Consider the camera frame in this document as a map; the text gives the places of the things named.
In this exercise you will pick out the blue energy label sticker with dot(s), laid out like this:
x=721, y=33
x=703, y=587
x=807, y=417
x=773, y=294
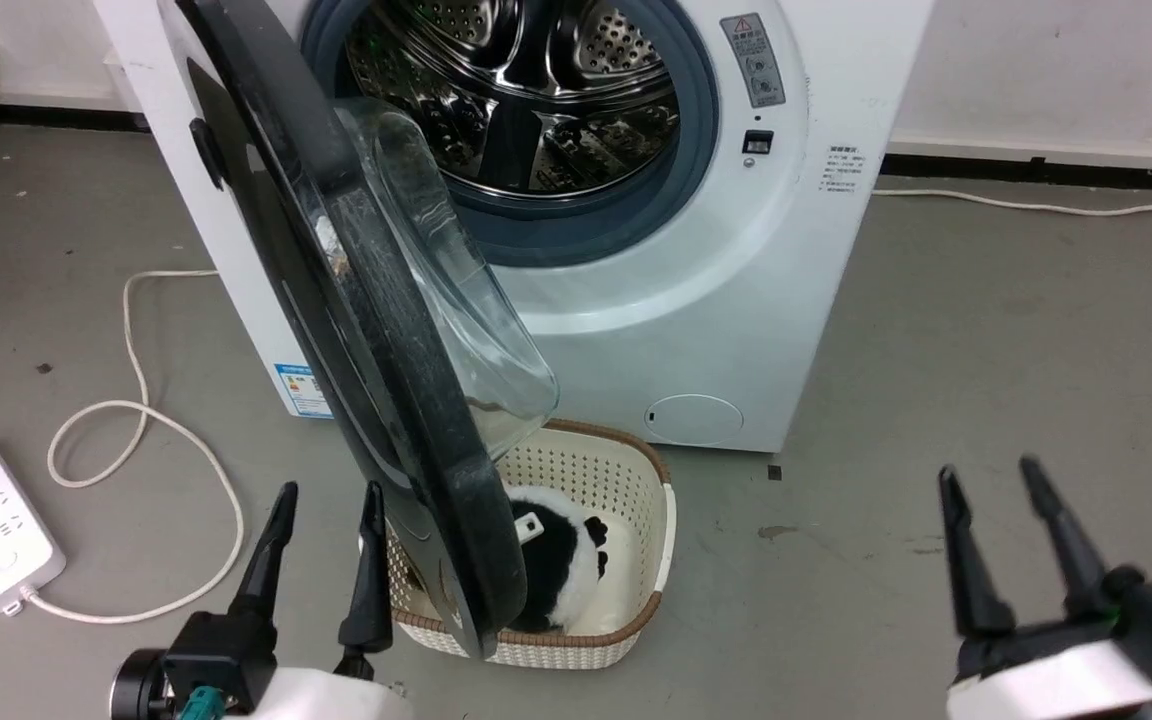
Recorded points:
x=304, y=390

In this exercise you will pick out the black glass washing machine door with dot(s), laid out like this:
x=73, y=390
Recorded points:
x=356, y=330

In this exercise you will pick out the white text label sticker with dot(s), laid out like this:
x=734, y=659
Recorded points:
x=844, y=168

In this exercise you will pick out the grey warning label sticker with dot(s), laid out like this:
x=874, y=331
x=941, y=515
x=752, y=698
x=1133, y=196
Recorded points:
x=754, y=60

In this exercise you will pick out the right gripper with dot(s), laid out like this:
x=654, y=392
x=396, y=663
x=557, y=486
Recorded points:
x=1066, y=675

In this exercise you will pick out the grey rubber door gasket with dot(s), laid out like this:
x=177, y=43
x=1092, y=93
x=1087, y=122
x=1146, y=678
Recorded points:
x=626, y=215

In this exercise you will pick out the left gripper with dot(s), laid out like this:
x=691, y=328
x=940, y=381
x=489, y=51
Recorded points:
x=221, y=655

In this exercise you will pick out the black door latch socket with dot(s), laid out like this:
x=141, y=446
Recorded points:
x=758, y=142

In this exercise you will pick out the steel washing machine drum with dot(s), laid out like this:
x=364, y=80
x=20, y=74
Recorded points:
x=536, y=90

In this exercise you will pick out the black white panda plush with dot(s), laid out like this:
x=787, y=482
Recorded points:
x=561, y=560

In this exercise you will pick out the white front-load washing machine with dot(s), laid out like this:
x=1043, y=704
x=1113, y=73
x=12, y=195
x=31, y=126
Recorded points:
x=736, y=300

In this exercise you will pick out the round white filter cover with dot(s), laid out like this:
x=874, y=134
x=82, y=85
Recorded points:
x=694, y=420

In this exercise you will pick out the cream perforated laundry basket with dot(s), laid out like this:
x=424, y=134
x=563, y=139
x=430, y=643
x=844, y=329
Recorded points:
x=626, y=480

